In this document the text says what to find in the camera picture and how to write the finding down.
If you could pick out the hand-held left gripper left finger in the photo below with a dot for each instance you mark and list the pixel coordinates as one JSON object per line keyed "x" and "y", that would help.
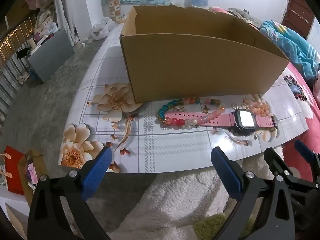
{"x": 97, "y": 172}

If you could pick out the brown cardboard box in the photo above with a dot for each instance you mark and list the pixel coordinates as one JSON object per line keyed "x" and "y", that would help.
{"x": 200, "y": 67}

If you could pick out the small silver hair clip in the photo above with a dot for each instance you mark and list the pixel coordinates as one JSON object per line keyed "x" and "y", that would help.
{"x": 178, "y": 109}

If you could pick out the green fluffy mat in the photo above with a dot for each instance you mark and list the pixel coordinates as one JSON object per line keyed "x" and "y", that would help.
{"x": 215, "y": 226}

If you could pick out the blue striped blanket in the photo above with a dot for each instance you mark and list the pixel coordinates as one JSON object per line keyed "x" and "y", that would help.
{"x": 287, "y": 42}

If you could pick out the grey flat board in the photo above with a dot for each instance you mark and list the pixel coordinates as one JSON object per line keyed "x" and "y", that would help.
{"x": 50, "y": 55}

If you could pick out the white curtain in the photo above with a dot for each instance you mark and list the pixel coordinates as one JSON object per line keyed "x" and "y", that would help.
{"x": 65, "y": 10}

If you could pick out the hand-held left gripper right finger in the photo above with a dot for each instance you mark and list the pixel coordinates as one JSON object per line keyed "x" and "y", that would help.
{"x": 226, "y": 172}

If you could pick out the white plastic bag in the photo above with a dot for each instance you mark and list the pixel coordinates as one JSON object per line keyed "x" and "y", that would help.
{"x": 101, "y": 28}

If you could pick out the grey pillow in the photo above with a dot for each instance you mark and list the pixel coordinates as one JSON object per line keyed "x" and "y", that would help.
{"x": 246, "y": 17}

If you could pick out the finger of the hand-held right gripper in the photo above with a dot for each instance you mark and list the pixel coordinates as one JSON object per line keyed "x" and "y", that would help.
{"x": 275, "y": 162}
{"x": 303, "y": 151}

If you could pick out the brown wooden door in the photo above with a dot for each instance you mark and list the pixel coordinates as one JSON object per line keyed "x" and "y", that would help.
{"x": 298, "y": 12}

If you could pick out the patchwork printed cloth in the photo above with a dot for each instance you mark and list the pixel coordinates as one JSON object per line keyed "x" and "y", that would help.
{"x": 113, "y": 2}

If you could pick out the metal railing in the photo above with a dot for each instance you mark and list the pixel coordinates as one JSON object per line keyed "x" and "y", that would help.
{"x": 10, "y": 55}

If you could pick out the red gift bag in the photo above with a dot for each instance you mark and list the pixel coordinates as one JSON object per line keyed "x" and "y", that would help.
{"x": 13, "y": 170}

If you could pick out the brown paper bag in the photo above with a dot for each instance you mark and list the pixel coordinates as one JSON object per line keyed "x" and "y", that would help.
{"x": 25, "y": 170}

